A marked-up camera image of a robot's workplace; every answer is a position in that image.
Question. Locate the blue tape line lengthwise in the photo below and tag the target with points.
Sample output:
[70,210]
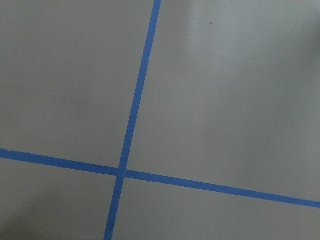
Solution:
[130,130]

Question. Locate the blue tape line crosswise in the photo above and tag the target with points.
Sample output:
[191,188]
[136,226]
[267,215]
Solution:
[143,176]

